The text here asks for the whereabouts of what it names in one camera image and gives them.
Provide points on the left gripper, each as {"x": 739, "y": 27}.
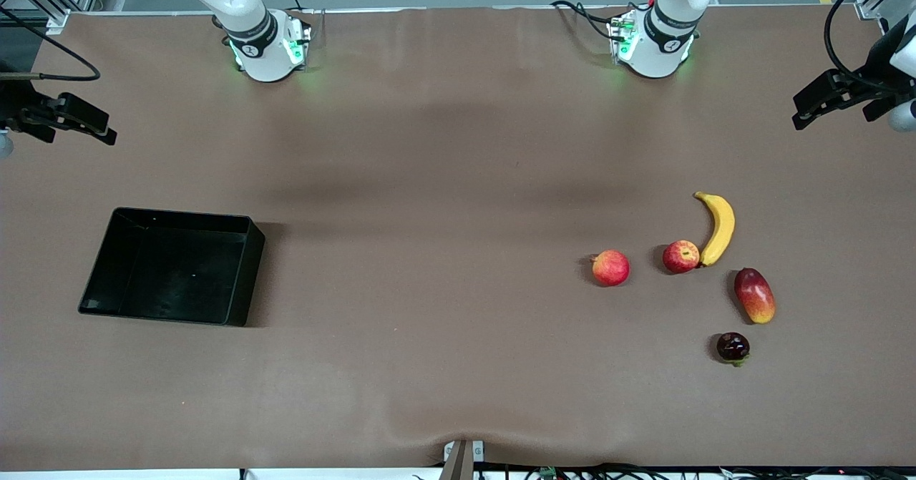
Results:
{"x": 869, "y": 79}

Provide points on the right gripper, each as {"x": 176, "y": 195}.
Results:
{"x": 16, "y": 105}

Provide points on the black plastic box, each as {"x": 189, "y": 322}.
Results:
{"x": 172, "y": 265}

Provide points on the yellow banana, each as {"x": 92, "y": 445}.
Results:
{"x": 720, "y": 226}

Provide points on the red apple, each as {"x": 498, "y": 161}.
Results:
{"x": 610, "y": 268}
{"x": 680, "y": 257}

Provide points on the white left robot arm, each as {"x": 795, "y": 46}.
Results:
{"x": 658, "y": 43}

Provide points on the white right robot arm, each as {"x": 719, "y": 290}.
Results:
{"x": 257, "y": 43}

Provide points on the red yellow mango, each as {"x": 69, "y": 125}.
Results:
{"x": 756, "y": 297}

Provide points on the dark purple mangosteen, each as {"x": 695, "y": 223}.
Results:
{"x": 733, "y": 347}

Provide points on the brown table cover sheet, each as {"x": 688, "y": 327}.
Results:
{"x": 458, "y": 165}

